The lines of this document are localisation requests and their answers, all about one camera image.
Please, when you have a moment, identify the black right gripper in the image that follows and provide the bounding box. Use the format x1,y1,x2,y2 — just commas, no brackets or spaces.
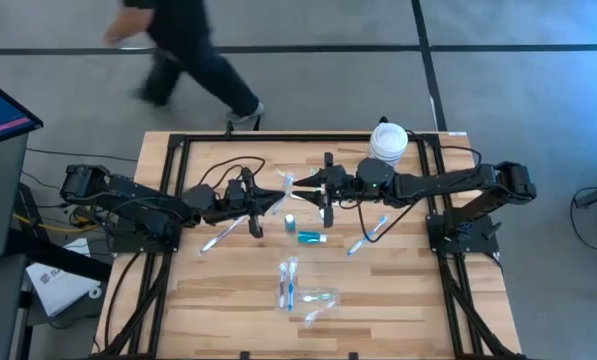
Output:
292,153,358,229

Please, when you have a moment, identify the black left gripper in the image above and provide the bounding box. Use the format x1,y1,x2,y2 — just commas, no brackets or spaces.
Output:
212,167,286,239

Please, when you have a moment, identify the teal toothpaste tube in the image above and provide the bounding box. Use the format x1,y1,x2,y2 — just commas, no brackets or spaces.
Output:
297,230,328,246

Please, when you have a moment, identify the blue toothbrush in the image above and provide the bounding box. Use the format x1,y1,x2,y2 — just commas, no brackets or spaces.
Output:
346,214,390,257
286,256,299,312

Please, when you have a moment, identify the white wipes canister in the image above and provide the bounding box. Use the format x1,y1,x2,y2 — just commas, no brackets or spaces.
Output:
367,122,409,169

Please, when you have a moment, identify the clear acrylic organizer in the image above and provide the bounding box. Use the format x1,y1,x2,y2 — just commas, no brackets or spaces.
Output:
275,286,343,309

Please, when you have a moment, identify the person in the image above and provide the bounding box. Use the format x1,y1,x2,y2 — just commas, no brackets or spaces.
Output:
102,0,267,125

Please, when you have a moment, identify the black stand beam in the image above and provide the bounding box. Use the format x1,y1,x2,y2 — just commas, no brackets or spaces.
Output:
5,227,113,282

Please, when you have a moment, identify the white paper booklet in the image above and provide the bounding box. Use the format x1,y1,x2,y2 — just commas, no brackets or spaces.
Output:
25,238,103,318

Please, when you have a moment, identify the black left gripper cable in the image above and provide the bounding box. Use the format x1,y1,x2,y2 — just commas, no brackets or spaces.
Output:
197,155,268,194

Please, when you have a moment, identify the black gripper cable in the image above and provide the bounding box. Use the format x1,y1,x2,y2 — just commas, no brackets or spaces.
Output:
355,197,414,245
197,155,268,194

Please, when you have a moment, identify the black aluminium table frame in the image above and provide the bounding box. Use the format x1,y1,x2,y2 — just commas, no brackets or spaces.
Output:
92,130,529,360

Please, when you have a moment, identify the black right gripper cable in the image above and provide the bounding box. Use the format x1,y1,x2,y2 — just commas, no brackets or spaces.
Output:
355,197,414,245

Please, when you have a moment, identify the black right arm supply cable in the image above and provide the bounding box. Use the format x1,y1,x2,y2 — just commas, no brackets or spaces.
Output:
407,130,484,174

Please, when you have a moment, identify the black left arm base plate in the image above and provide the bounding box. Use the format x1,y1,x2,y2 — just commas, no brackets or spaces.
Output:
109,232,184,255

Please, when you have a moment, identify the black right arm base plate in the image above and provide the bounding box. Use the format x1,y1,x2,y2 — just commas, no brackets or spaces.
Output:
427,214,504,257

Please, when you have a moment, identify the black floor cable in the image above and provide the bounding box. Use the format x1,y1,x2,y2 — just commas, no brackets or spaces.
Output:
26,147,139,164
570,186,597,254

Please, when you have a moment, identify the yellow cable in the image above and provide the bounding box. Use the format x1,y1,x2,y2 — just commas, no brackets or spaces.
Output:
12,199,109,234

